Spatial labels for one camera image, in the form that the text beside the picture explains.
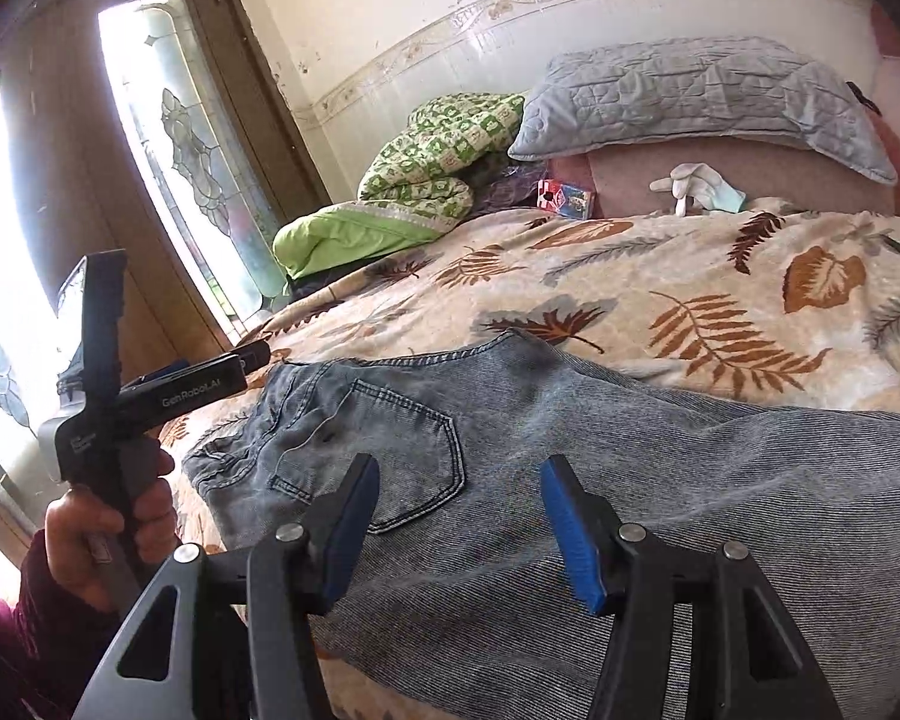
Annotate pink bed sheet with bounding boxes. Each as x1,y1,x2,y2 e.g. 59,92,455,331
544,131,900,220

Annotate light green cloth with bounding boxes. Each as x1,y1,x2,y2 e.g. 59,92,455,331
272,202,458,282

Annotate person's left hand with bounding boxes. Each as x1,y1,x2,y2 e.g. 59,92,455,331
45,452,177,612

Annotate person's left forearm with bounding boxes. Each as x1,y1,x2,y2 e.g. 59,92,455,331
0,529,132,720

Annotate grey denim pants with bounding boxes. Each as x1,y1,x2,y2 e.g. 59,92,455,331
182,330,900,720

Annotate leaf print blanket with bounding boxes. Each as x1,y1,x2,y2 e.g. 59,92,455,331
157,199,900,720

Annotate wooden stained glass door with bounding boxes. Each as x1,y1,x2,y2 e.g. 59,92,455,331
0,0,335,563

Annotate small red blue box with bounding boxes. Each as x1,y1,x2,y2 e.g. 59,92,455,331
534,178,597,220

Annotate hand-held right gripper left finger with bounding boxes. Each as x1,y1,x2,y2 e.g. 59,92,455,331
71,452,381,720

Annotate green patterned quilt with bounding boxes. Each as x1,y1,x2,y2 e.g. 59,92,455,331
356,92,527,226

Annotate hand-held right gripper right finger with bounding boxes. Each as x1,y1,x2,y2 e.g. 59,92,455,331
538,456,845,720

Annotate purple plastic bag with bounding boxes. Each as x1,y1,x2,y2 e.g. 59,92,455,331
469,157,548,218

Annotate white glove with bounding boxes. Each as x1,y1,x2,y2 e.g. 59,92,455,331
649,163,749,217

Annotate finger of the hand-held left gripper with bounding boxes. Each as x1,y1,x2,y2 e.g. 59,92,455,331
146,340,272,391

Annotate grey quilted pillow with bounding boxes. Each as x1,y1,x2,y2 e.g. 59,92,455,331
508,36,899,187

